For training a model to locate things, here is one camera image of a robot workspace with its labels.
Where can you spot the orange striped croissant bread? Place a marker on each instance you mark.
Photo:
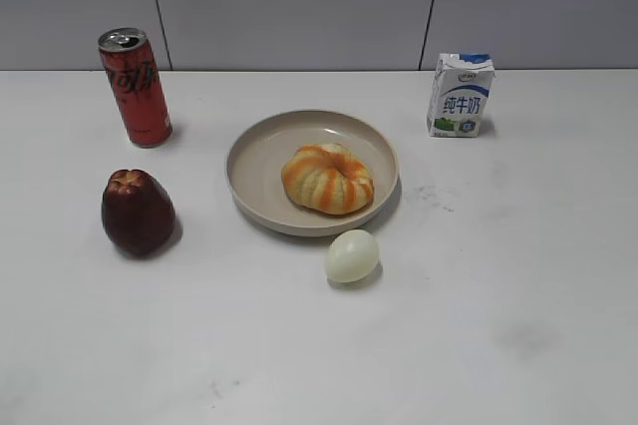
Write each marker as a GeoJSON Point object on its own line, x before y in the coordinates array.
{"type": "Point", "coordinates": [327, 178]}

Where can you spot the beige round plate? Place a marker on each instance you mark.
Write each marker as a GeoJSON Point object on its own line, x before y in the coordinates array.
{"type": "Point", "coordinates": [256, 158]}

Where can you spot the white egg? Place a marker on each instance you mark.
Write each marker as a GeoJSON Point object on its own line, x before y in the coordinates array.
{"type": "Point", "coordinates": [352, 256]}

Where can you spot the white blue milk carton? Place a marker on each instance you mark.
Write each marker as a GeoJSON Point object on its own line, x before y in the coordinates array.
{"type": "Point", "coordinates": [461, 87]}

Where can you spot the dark red wax apple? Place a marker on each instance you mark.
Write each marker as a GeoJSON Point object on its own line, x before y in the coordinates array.
{"type": "Point", "coordinates": [137, 213]}

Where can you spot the red cola can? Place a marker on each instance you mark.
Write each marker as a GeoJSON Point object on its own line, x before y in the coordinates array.
{"type": "Point", "coordinates": [130, 65]}

